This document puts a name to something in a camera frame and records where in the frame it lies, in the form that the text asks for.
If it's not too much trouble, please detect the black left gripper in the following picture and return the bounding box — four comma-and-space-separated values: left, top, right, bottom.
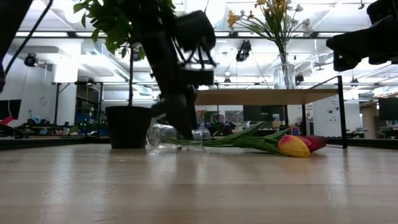
146, 46, 198, 140

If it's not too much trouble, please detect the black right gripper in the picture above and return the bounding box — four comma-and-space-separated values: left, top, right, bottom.
325, 14, 398, 73

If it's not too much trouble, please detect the narrow clear glass vase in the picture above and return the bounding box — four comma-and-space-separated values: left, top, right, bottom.
146, 123, 213, 152

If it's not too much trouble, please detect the white blue flower spray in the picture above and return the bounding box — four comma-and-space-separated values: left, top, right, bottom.
279, 2, 314, 63

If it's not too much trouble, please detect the ribbed clear glass vase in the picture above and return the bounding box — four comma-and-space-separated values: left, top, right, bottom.
272, 52, 297, 90

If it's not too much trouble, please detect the yellow orange artificial tulip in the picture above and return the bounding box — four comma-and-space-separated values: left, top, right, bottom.
155, 121, 312, 158

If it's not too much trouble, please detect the yellow daffodil bunch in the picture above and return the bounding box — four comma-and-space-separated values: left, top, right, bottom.
226, 0, 292, 63

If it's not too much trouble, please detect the green plant in black pot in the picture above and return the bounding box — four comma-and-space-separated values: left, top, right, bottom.
73, 0, 177, 150

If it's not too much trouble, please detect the seated person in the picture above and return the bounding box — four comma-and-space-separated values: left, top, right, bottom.
213, 114, 229, 135

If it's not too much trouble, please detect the black monitor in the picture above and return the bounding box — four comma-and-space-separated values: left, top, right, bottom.
243, 105, 285, 123
0, 99, 22, 121
377, 97, 398, 121

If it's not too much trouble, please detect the black overhead light bar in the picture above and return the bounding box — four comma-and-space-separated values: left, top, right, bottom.
14, 30, 340, 40

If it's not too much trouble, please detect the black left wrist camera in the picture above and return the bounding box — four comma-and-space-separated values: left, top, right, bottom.
182, 68, 216, 87

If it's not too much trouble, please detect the wooden shelf with black frame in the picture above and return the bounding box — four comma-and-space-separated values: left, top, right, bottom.
194, 75, 349, 149

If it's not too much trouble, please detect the black metal background frame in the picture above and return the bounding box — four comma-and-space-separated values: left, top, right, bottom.
51, 81, 105, 126

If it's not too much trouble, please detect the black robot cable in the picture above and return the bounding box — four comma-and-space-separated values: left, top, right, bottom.
3, 0, 54, 76

